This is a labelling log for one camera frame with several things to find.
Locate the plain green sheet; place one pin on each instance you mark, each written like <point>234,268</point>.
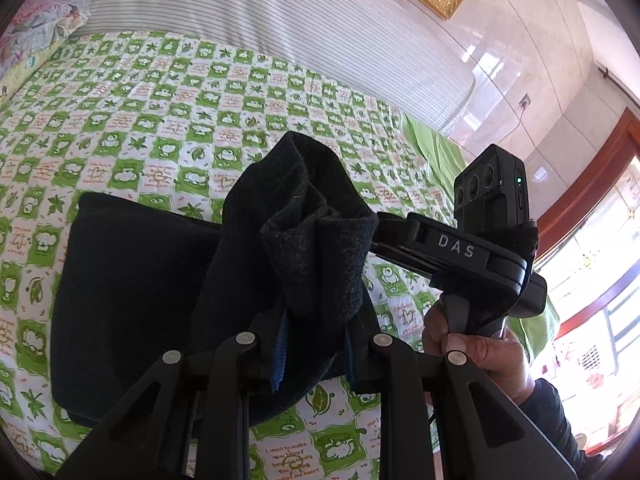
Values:
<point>435,150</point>

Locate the dark navy pants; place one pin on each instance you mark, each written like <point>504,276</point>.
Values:
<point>140,285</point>

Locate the floral pillow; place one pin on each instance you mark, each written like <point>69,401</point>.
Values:
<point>40,25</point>

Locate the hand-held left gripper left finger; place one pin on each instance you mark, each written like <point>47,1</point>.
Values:
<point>279,360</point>

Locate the person's right hand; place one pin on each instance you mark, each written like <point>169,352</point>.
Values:
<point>495,360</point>

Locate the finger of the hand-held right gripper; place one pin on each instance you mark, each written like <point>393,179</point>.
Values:
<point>397,227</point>
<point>400,259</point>

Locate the green printed bed sheet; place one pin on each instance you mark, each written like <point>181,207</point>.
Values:
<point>125,110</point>

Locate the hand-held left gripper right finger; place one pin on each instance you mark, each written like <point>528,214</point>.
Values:
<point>352,355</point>

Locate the red wooden window frame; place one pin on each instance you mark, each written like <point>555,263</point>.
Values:
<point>590,185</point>

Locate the dark curtain rod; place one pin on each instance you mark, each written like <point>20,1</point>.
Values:
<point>617,76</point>

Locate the person's right forearm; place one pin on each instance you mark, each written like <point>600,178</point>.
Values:
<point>555,430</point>

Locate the wall socket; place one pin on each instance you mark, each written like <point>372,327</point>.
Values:
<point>525,101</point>

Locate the yellow cartoon pillow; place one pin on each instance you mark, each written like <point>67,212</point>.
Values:
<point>20,72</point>

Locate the white striped headboard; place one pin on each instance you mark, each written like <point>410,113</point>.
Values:
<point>250,0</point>

